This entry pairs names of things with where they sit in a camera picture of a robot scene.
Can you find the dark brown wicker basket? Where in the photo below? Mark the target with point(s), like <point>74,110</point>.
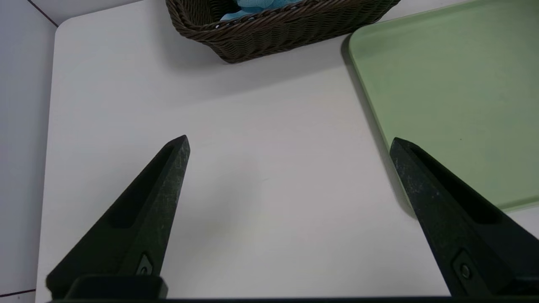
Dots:
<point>273,33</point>

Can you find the light green plastic tray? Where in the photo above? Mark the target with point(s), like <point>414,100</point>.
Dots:
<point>454,92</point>

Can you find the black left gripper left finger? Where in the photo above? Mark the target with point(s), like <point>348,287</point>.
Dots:
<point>137,227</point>

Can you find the light blue bath loofah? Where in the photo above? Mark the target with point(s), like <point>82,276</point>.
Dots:
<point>257,6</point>

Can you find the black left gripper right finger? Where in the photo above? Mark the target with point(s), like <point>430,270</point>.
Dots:
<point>459,235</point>

